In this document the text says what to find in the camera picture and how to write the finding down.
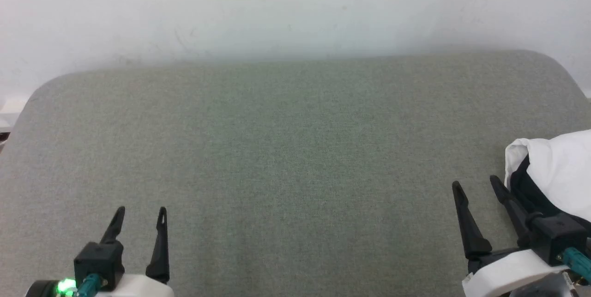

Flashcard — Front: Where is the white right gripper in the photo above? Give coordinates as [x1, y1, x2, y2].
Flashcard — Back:
[452, 175, 569, 297]

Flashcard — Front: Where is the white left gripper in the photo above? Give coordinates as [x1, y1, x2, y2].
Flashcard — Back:
[92, 206, 175, 297]

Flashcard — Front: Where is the white and navy garment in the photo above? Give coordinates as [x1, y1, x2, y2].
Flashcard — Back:
[504, 129, 591, 224]

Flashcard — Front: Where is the white object beside sofa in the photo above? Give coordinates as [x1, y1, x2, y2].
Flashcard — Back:
[0, 96, 28, 127]

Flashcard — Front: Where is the teal plug left camera cable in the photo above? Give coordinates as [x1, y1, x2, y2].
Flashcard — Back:
[76, 273, 103, 297]

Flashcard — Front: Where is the teal plug camera cable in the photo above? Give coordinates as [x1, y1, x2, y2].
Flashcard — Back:
[76, 273, 103, 297]
[559, 248, 591, 285]

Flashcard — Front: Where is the teal plug right camera cable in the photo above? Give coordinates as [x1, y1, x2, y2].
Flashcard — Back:
[559, 248, 591, 285]

